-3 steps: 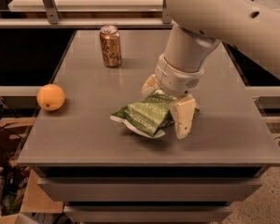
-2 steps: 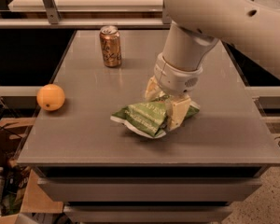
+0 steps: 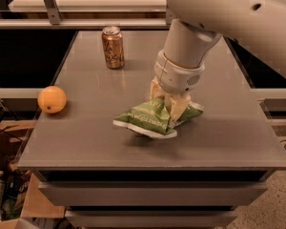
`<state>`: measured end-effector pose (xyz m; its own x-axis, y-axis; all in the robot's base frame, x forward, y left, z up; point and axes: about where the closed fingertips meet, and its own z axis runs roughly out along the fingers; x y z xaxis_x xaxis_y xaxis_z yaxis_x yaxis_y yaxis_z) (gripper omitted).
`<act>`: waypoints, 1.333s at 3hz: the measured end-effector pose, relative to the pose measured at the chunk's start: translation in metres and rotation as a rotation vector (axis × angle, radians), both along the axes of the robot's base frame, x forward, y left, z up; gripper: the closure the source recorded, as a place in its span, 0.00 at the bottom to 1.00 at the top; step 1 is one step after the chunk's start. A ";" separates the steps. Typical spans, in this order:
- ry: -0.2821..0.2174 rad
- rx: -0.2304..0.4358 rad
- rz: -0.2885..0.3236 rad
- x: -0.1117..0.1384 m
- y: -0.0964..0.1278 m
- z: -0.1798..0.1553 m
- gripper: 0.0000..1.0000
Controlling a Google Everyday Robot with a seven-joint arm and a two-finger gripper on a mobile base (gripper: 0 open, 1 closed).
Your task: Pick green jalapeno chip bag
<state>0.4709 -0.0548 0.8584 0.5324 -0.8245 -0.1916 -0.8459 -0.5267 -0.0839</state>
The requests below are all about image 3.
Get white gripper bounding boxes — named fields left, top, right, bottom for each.
left=150, top=51, right=205, bottom=123

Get green jalapeno chip bag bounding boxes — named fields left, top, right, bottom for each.
left=112, top=98, right=204, bottom=139

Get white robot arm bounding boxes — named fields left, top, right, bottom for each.
left=151, top=0, right=286, bottom=122

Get gold soda can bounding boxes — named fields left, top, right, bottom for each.
left=101, top=26, right=124, bottom=69

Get grey drawer cabinet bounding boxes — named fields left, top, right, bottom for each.
left=19, top=31, right=286, bottom=229

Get orange fruit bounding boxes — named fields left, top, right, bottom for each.
left=37, top=86, right=67, bottom=114

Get brown cardboard box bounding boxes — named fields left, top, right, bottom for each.
left=21, top=175, right=65, bottom=219

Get metal railing frame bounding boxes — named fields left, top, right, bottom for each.
left=0, top=0, right=268, bottom=31

